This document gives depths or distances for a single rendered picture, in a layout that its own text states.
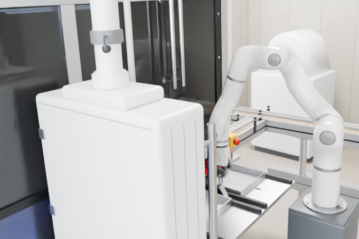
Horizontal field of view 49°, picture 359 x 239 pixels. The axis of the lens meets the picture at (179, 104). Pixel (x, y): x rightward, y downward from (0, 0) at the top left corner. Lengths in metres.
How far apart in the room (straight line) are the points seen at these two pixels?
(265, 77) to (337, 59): 0.99
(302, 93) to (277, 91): 2.71
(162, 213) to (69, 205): 0.39
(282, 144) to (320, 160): 2.77
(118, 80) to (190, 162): 0.28
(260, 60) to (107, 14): 0.87
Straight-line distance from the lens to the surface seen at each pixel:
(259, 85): 4.57
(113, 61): 1.05
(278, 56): 1.69
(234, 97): 1.86
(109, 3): 1.04
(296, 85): 1.77
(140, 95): 0.99
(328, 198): 1.93
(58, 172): 1.25
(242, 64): 1.81
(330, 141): 1.75
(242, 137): 2.64
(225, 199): 1.89
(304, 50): 4.32
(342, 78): 5.11
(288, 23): 5.25
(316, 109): 1.84
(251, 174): 2.18
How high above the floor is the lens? 1.81
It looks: 15 degrees down
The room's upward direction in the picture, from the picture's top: 2 degrees counter-clockwise
